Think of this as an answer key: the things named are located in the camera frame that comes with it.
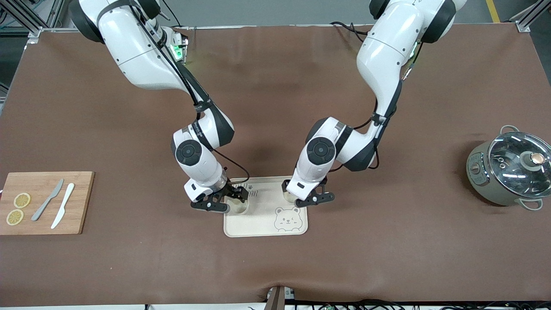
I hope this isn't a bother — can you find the bamboo cutting board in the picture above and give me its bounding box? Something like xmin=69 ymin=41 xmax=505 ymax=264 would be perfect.
xmin=0 ymin=171 xmax=95 ymax=236

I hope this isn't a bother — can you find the brown table mat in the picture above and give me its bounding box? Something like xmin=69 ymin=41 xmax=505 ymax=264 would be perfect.
xmin=0 ymin=24 xmax=551 ymax=307

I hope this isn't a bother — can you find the glass pot lid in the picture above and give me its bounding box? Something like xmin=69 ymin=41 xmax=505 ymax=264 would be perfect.
xmin=489 ymin=131 xmax=551 ymax=199

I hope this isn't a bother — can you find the white plastic knife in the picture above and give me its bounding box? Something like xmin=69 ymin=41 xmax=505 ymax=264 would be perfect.
xmin=51 ymin=183 xmax=75 ymax=229

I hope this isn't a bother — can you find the green lit arm base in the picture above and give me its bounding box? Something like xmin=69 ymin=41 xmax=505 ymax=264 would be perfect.
xmin=170 ymin=28 xmax=190 ymax=65

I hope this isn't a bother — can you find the aluminium frame profile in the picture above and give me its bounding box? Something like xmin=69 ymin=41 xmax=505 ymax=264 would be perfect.
xmin=0 ymin=0 xmax=56 ymax=43
xmin=510 ymin=0 xmax=551 ymax=33

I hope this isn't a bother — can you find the brown table edge mount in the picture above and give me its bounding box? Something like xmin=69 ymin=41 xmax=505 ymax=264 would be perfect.
xmin=263 ymin=286 xmax=295 ymax=310

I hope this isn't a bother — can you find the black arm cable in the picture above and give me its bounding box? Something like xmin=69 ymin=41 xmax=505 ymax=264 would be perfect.
xmin=330 ymin=21 xmax=371 ymax=43
xmin=97 ymin=0 xmax=214 ymax=113

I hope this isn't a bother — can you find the cream bear print tray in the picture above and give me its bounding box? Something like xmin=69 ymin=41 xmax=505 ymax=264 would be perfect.
xmin=223 ymin=177 xmax=309 ymax=238

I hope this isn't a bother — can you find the grey plastic knife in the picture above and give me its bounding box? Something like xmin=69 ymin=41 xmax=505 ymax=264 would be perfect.
xmin=31 ymin=179 xmax=65 ymax=222

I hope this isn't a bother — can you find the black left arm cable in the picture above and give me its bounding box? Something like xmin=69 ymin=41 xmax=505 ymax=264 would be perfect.
xmin=330 ymin=21 xmax=371 ymax=43

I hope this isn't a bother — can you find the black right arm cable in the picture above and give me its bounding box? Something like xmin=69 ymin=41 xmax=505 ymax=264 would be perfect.
xmin=97 ymin=0 xmax=214 ymax=113

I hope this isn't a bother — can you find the grey electric cooking pot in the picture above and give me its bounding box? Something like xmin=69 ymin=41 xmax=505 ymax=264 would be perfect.
xmin=466 ymin=125 xmax=547 ymax=211

